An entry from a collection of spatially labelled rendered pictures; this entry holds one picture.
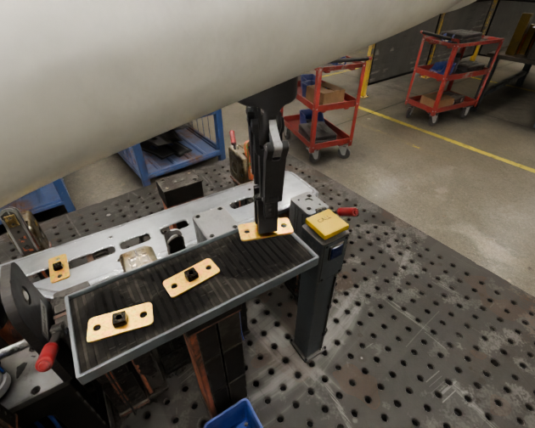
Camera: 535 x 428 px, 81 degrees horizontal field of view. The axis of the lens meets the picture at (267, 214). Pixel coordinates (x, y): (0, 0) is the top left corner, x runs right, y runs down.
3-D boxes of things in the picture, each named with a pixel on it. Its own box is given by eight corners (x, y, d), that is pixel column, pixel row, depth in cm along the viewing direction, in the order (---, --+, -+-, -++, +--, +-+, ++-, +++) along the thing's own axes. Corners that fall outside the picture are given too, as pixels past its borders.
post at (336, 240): (310, 329, 93) (328, 212, 65) (326, 349, 88) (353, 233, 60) (289, 341, 90) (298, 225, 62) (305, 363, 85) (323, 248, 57)
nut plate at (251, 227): (287, 218, 52) (288, 212, 51) (294, 233, 49) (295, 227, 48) (237, 226, 50) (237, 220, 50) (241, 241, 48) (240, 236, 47)
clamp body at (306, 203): (301, 272, 110) (310, 186, 87) (322, 295, 102) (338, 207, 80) (278, 284, 106) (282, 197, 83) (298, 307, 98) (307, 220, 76)
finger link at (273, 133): (276, 100, 36) (290, 112, 32) (277, 143, 39) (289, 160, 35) (256, 102, 36) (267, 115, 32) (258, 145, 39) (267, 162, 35)
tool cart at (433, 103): (442, 107, 431) (470, 25, 370) (471, 118, 398) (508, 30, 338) (397, 116, 404) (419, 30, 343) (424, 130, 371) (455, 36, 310)
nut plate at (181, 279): (209, 258, 53) (208, 253, 52) (221, 272, 50) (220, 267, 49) (161, 283, 48) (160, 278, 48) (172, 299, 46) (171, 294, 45)
